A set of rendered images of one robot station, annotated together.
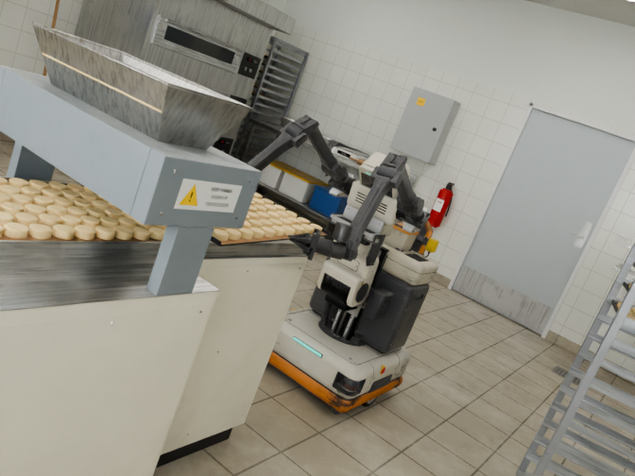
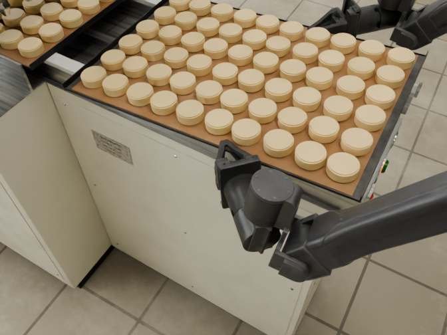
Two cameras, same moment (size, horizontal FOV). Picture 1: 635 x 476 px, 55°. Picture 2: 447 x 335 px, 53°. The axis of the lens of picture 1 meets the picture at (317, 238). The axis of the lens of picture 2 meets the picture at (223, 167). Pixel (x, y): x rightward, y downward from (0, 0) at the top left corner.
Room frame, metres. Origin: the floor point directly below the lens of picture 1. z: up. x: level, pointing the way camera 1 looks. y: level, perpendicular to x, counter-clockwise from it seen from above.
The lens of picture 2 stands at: (2.02, -0.41, 1.50)
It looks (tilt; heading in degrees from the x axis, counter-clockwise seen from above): 52 degrees down; 90
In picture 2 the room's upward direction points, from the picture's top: straight up
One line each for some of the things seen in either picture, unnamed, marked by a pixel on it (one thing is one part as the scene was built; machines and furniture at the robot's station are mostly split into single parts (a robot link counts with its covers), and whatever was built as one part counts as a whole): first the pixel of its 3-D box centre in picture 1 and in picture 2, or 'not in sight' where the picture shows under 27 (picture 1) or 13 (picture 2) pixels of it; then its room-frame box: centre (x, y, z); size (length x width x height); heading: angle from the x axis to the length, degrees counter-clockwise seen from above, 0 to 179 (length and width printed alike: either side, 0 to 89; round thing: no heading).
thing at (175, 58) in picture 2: not in sight; (176, 58); (1.93, 0.33, 0.92); 0.05 x 0.05 x 0.02
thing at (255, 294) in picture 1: (181, 335); (217, 193); (2.01, 0.33, 0.45); 0.70 x 0.34 x 0.90; 149
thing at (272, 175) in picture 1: (278, 175); not in sight; (7.13, 0.70, 0.36); 0.46 x 0.38 x 0.26; 148
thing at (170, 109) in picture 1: (133, 90); not in sight; (1.58, 0.58, 1.25); 0.56 x 0.29 x 0.14; 59
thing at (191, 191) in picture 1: (108, 176); not in sight; (1.58, 0.58, 1.01); 0.72 x 0.33 x 0.34; 59
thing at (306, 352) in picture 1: (334, 351); not in sight; (3.10, -0.31, 0.16); 0.67 x 0.64 x 0.25; 150
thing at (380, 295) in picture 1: (354, 296); not in sight; (2.92, -0.28, 0.55); 0.28 x 0.27 x 0.25; 60
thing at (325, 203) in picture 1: (334, 202); not in sight; (6.71, -0.03, 0.36); 0.46 x 0.38 x 0.26; 152
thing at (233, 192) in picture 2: (319, 246); (244, 195); (2.06, -0.02, 0.93); 0.07 x 0.07 x 0.10; 15
